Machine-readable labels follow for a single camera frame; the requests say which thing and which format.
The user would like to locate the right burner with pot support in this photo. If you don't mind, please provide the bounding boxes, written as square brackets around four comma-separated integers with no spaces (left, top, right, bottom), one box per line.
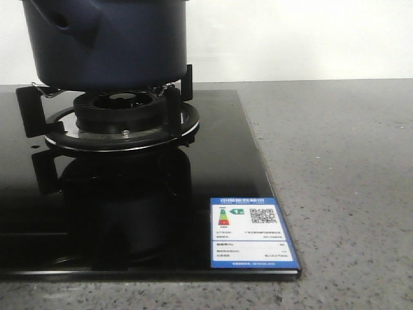
[15,65,199,153]

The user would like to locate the dark blue cooking pot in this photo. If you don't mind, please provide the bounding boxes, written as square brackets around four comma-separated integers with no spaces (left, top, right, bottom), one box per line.
[23,1,186,91]

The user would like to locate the blue energy label sticker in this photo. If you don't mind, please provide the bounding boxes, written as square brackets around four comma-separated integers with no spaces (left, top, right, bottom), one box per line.
[210,198,301,273]

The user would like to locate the black glass gas cooktop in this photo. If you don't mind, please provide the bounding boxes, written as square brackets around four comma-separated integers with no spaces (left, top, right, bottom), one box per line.
[1,90,301,281]

